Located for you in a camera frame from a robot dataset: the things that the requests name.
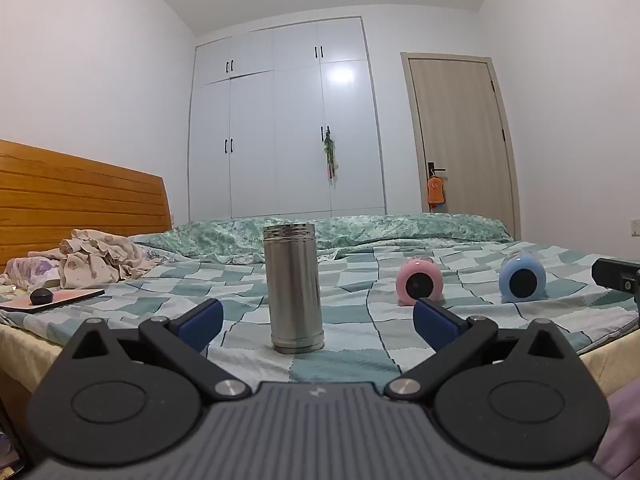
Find purple floral cloth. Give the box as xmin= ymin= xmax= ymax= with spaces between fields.
xmin=0 ymin=255 xmax=63 ymax=292

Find crumpled beige clothes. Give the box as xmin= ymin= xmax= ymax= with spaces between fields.
xmin=27 ymin=228 xmax=160 ymax=290

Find white wardrobe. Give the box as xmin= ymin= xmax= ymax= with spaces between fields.
xmin=188 ymin=16 xmax=387 ymax=222

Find beige door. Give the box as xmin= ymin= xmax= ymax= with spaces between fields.
xmin=400 ymin=52 xmax=522 ymax=241

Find green hanging ornament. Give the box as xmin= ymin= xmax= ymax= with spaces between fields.
xmin=323 ymin=129 xmax=341 ymax=180

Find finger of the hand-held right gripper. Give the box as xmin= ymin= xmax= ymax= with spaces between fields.
xmin=591 ymin=257 xmax=640 ymax=312

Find pink flat tablet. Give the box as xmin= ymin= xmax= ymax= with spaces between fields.
xmin=0 ymin=287 xmax=106 ymax=315

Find green floral quilt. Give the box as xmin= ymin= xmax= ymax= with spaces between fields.
xmin=127 ymin=212 xmax=515 ymax=265

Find blue cup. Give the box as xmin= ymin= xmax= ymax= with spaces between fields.
xmin=498 ymin=253 xmax=548 ymax=304

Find pink cup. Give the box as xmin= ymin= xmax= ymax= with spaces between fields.
xmin=395 ymin=257 xmax=444 ymax=306

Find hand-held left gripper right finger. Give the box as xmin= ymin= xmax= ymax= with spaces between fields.
xmin=384 ymin=297 xmax=576 ymax=403

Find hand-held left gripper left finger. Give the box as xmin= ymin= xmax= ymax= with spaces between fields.
xmin=65 ymin=298 xmax=252 ymax=403

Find wooden headboard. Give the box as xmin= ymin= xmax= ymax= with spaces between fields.
xmin=0 ymin=139 xmax=172 ymax=275

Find stainless steel cup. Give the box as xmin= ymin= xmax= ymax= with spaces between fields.
xmin=263 ymin=223 xmax=326 ymax=355

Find purple clothing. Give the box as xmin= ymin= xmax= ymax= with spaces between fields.
xmin=594 ymin=384 xmax=640 ymax=480

